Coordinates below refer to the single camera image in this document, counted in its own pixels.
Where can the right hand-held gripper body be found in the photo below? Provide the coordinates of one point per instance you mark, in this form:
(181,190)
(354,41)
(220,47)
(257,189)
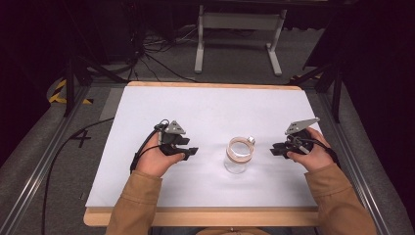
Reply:
(298,137)

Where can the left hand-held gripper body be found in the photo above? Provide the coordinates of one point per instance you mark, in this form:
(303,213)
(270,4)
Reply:
(172,133)

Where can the glass jar with wooden lid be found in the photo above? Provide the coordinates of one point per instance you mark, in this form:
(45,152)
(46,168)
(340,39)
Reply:
(240,155)

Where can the person's right hand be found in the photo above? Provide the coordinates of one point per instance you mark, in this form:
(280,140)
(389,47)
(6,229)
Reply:
(313,156)

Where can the person's left hand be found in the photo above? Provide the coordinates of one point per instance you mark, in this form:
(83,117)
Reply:
(156,160)

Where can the white table mat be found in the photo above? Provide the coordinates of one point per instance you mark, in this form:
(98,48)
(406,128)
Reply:
(212,111)

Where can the black tripod stand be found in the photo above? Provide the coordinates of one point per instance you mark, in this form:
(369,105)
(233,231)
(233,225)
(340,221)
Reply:
(336,94)
(69,88)

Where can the wooden table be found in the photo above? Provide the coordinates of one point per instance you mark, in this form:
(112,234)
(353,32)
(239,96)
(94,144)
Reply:
(202,217)

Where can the dark curtain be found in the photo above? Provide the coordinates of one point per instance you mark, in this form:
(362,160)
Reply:
(381,98)

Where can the yellow black hazard tape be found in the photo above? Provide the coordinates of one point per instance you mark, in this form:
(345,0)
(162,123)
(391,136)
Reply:
(55,96)

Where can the white metal stand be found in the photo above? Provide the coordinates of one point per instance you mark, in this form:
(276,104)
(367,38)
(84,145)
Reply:
(239,21)

